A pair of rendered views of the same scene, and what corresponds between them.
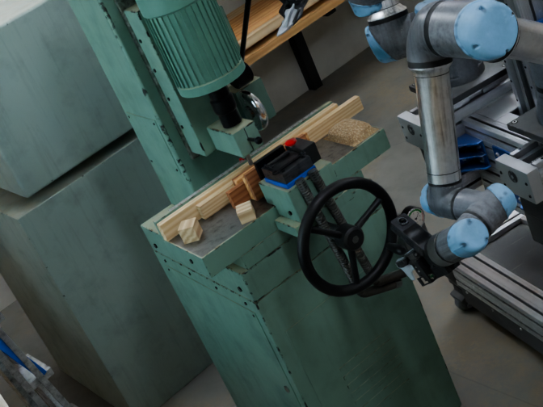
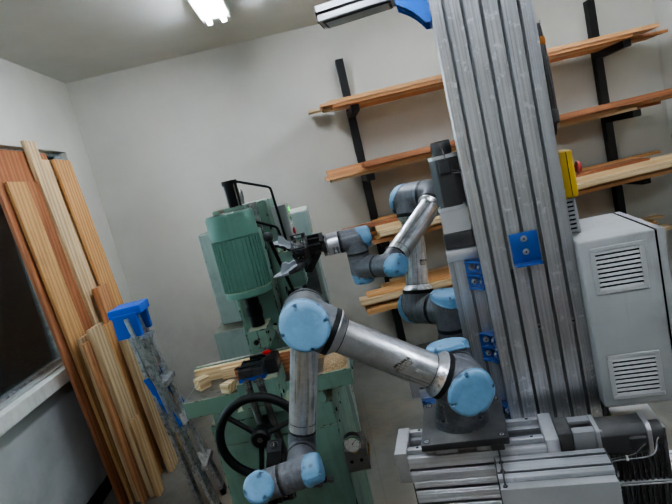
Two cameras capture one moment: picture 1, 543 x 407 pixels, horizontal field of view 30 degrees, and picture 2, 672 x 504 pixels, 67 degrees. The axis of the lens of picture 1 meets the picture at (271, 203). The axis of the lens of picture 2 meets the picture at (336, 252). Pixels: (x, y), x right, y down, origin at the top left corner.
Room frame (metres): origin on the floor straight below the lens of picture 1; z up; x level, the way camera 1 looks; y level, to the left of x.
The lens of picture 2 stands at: (0.91, -1.14, 1.55)
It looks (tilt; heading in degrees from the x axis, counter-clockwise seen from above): 8 degrees down; 27
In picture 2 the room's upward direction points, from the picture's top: 13 degrees counter-clockwise
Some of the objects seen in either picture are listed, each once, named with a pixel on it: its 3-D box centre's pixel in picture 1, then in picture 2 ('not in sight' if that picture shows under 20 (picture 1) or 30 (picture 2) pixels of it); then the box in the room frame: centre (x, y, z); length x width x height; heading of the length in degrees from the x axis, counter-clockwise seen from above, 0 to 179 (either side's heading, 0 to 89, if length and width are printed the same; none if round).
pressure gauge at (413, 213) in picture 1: (412, 220); (352, 443); (2.31, -0.32, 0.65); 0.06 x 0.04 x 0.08; 114
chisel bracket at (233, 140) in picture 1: (236, 137); (263, 335); (2.41, 0.01, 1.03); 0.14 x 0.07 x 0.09; 24
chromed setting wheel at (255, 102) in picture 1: (251, 110); not in sight; (2.57, -0.06, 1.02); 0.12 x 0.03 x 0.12; 24
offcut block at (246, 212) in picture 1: (246, 212); (228, 386); (2.22, 0.07, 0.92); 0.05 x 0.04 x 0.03; 175
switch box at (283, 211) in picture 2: not in sight; (284, 223); (2.75, 0.01, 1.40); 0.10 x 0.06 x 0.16; 24
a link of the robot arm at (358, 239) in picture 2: not in sight; (355, 239); (2.47, -0.43, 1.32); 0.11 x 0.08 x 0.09; 114
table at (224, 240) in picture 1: (288, 195); (270, 387); (2.30, -0.05, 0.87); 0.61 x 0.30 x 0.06; 114
